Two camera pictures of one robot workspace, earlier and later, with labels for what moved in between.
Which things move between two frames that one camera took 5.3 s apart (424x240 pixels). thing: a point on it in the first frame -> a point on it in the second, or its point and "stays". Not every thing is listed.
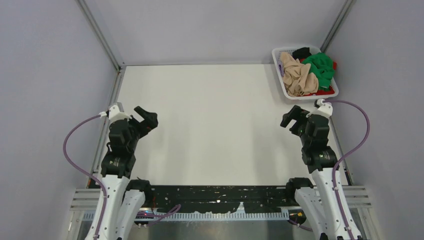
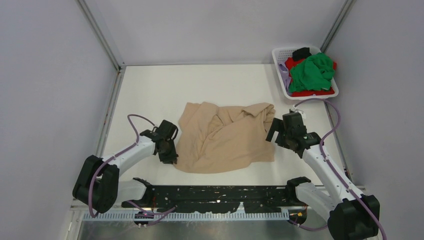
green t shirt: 321,65 stays
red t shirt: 329,90 stays
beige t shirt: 298,80 -> 212,138
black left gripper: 145,126 -> 171,158
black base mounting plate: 217,199 stays
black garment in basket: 301,53 stays
